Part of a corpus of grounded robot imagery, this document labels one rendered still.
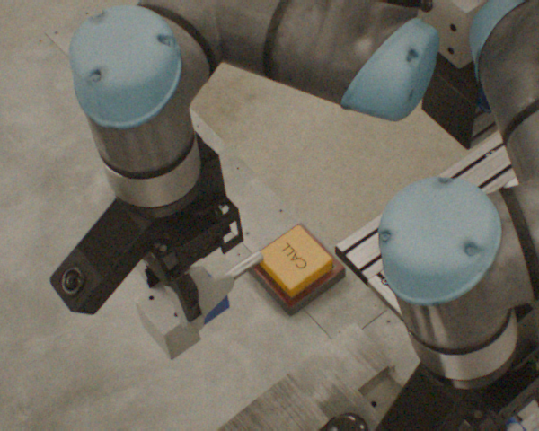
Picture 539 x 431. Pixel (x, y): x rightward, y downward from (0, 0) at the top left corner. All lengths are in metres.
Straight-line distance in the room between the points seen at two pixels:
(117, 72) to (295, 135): 1.61
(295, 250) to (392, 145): 1.15
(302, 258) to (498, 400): 0.40
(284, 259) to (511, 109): 0.49
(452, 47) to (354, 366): 0.39
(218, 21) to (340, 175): 1.49
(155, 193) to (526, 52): 0.29
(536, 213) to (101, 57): 0.30
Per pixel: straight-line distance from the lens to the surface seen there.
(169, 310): 1.04
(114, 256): 0.91
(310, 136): 2.34
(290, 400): 1.06
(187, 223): 0.93
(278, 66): 0.80
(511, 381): 0.86
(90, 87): 0.76
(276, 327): 1.20
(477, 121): 1.38
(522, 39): 0.77
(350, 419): 1.05
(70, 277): 0.93
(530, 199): 0.71
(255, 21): 0.80
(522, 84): 0.76
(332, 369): 1.07
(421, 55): 0.78
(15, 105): 1.43
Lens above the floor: 1.86
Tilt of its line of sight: 56 degrees down
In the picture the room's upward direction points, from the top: 7 degrees counter-clockwise
